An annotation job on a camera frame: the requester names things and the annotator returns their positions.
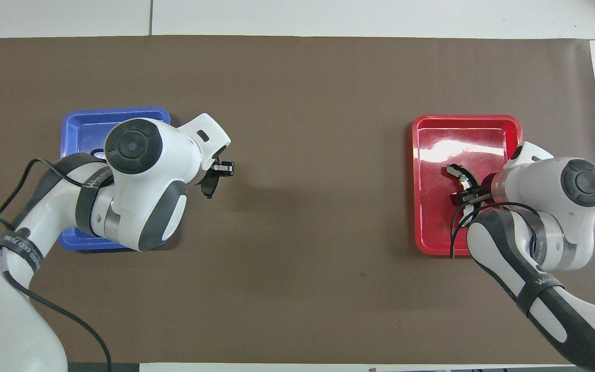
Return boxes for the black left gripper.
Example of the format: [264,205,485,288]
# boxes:
[200,153,235,199]

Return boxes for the curved brake shoe silver web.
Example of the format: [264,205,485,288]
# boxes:
[446,164,480,193]

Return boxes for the blue plastic tray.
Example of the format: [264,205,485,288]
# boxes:
[58,106,174,252]

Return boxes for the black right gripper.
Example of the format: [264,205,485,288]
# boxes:
[450,174,497,207]

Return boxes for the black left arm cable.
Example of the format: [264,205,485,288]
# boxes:
[0,158,113,372]

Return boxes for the red plastic tray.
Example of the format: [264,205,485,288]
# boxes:
[412,114,525,256]

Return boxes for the brown table mat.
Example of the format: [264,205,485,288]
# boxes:
[0,35,595,365]

